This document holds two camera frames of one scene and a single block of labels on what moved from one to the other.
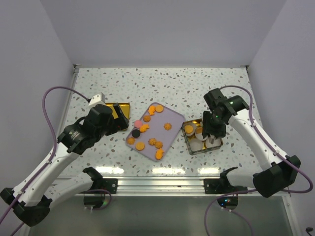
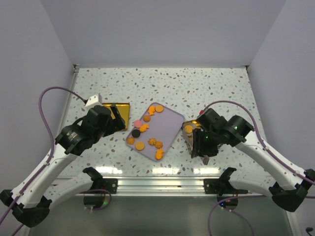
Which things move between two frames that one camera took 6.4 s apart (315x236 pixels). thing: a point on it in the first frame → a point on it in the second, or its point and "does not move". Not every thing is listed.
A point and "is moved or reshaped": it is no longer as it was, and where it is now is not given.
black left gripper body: (112, 127) does not move
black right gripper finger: (206, 130) → (197, 141)
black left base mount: (110, 185) does not move
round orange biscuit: (159, 108) does not move
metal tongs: (211, 139) is moved or reshaped
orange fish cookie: (159, 154) does not move
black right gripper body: (217, 126) → (209, 142)
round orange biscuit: (188, 129) does not move
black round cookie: (136, 133) does not move
